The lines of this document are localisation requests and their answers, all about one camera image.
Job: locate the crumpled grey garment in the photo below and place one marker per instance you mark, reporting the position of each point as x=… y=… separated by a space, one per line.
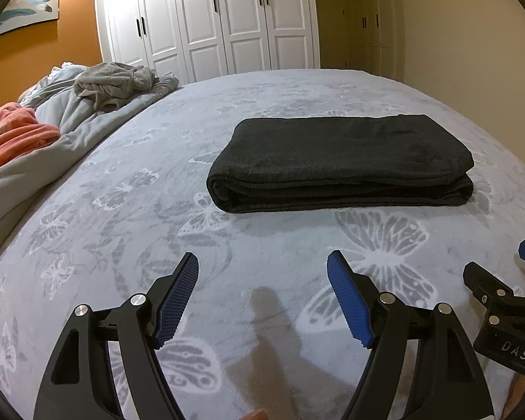
x=109 y=81

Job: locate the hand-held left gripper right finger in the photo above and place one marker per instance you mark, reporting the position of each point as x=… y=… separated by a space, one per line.
x=348 y=302

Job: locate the cream built-in cabinet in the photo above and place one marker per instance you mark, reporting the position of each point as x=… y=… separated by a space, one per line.
x=376 y=22

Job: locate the grey duvet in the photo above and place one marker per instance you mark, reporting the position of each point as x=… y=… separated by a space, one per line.
x=70 y=113

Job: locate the framed wall picture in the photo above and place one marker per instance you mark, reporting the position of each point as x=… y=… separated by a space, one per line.
x=22 y=13

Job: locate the white panelled wardrobe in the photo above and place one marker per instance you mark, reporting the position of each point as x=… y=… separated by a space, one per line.
x=245 y=8

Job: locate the person's right forearm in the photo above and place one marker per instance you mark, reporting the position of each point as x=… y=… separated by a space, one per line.
x=517 y=400

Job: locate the pink blanket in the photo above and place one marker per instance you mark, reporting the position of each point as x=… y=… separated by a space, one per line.
x=13 y=131

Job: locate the dark grey towel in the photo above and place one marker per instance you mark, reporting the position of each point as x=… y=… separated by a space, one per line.
x=332 y=157

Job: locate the grey butterfly print blanket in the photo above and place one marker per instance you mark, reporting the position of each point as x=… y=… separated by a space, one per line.
x=157 y=236

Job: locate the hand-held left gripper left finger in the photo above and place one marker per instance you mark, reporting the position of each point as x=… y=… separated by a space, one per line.
x=177 y=302

